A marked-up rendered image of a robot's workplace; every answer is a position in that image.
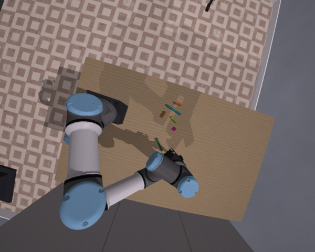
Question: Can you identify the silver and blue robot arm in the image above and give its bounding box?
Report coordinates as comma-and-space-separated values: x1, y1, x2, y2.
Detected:
59, 93, 198, 230

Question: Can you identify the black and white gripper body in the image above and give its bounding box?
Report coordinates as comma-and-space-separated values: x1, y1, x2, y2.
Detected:
164, 149, 186, 166

